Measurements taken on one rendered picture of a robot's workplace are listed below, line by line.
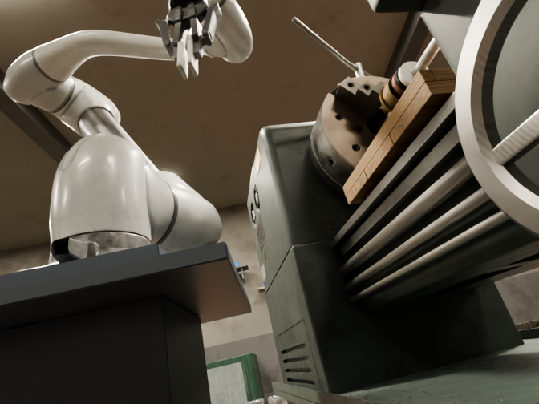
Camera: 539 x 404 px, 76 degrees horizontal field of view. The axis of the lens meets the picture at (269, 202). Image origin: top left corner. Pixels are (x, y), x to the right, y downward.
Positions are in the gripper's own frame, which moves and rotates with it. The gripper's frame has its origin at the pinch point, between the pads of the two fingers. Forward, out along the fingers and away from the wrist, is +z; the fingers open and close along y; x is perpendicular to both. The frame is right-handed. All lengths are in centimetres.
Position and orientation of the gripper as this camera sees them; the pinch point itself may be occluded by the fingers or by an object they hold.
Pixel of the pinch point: (188, 58)
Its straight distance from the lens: 66.3
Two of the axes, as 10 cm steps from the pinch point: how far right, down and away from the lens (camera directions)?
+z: 1.2, 8.3, -5.4
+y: -9.7, 2.2, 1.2
